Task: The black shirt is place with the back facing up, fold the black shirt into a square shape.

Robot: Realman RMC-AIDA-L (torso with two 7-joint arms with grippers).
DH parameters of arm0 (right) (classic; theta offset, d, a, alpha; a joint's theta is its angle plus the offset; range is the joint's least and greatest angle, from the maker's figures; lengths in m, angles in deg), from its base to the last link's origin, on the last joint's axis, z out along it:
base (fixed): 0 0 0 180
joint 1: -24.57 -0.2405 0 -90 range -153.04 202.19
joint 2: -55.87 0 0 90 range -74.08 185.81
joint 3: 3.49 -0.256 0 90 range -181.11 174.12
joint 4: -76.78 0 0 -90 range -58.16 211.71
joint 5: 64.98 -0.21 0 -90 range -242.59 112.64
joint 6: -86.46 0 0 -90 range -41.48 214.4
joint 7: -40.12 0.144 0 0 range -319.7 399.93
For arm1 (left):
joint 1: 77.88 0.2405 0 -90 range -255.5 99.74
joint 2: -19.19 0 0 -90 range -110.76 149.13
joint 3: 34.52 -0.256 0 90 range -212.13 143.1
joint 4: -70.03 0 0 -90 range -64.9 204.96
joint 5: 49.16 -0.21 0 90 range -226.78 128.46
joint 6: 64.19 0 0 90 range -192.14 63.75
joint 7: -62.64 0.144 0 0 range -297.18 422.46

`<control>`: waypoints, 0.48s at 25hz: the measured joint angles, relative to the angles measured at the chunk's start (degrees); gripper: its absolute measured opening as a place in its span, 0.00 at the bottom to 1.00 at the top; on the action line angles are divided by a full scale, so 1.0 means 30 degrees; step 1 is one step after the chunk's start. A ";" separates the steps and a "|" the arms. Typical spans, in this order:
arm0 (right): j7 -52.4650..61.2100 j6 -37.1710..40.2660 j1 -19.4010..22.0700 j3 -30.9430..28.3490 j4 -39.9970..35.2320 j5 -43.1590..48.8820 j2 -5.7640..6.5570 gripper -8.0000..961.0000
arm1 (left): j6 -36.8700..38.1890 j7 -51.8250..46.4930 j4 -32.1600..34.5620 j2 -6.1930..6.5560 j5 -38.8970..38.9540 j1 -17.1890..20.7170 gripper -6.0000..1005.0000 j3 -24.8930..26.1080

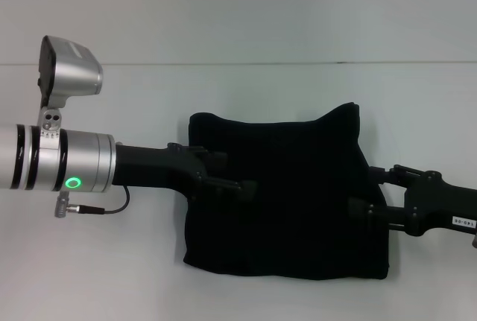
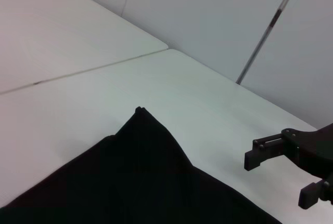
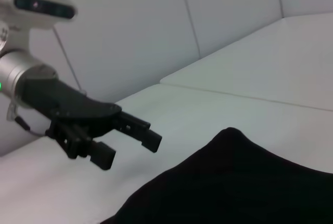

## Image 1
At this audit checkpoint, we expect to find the black t-shirt with FREE print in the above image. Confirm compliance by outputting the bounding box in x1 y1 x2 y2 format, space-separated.
183 101 391 282

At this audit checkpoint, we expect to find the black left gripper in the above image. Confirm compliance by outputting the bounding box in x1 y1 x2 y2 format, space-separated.
113 142 259 203

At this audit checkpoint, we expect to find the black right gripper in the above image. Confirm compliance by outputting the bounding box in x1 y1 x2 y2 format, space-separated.
348 164 477 237

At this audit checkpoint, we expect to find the left arm cable with plug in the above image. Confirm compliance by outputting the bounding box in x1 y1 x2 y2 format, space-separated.
54 185 130 219

